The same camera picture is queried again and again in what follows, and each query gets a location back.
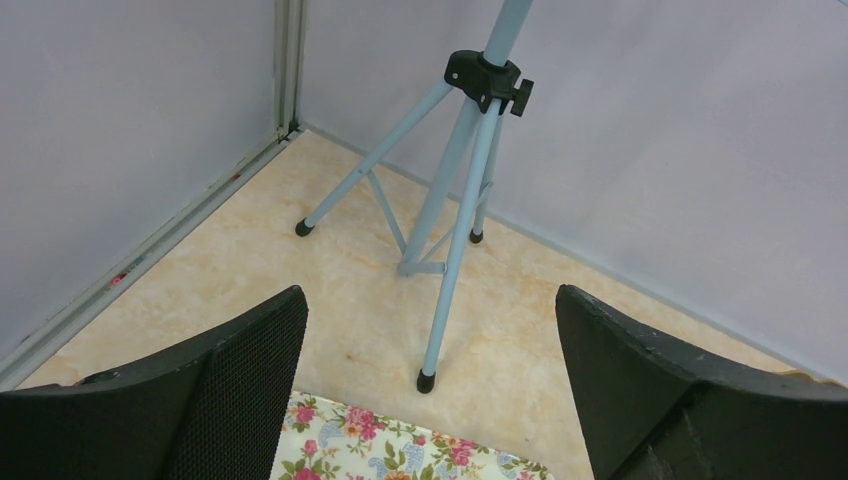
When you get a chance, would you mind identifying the floral serving tray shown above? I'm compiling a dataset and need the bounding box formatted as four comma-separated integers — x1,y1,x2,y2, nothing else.
270,391,553,479

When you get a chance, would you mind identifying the light blue music stand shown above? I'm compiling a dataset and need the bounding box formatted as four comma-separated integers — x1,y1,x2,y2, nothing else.
295,1,534,394

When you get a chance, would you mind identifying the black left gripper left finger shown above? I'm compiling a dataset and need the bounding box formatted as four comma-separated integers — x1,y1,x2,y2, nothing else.
1,286,308,479

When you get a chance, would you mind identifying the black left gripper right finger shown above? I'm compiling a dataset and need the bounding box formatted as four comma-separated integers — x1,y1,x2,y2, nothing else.
555,285,847,479

